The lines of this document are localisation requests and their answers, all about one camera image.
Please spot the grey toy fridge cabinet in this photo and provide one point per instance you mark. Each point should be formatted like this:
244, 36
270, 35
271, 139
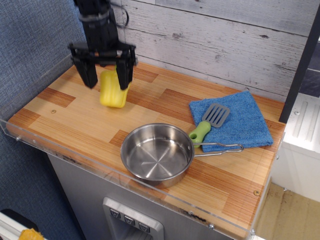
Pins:
86, 189

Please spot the silver steel pan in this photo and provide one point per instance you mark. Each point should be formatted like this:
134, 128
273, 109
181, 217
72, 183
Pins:
158, 154

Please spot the silver dispenser button panel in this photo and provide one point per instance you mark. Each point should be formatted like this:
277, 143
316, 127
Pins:
126, 223

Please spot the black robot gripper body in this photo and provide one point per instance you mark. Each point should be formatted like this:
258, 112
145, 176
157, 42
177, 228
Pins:
102, 45

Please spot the grey spatula with green handle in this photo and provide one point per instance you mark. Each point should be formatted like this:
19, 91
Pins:
215, 116

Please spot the white toy sink unit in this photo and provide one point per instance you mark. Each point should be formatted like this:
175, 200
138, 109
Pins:
297, 164

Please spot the blue folded cloth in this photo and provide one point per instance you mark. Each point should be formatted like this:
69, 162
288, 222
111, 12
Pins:
245, 124

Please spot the clear acrylic table guard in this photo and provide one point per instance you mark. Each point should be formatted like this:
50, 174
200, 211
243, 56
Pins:
50, 108

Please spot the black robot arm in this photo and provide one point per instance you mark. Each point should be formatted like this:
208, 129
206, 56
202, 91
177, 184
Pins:
102, 46

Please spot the yellow toy capsicum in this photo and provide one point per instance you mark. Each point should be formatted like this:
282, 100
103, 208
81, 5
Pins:
111, 94

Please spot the dark grey right post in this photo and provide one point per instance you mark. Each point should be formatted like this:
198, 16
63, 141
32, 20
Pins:
304, 62

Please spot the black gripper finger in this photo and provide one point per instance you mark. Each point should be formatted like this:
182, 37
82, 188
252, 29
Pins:
87, 71
124, 69

